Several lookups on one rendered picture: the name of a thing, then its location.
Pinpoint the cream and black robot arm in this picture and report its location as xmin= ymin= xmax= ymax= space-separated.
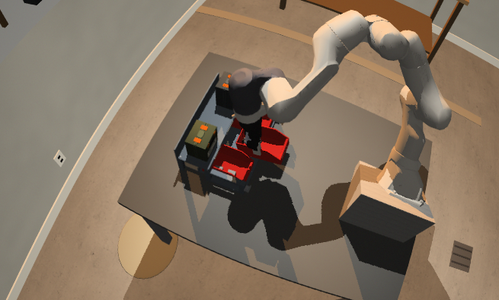
xmin=229 ymin=10 xmax=452 ymax=206

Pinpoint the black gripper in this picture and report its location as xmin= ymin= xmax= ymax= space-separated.
xmin=239 ymin=117 xmax=262 ymax=156

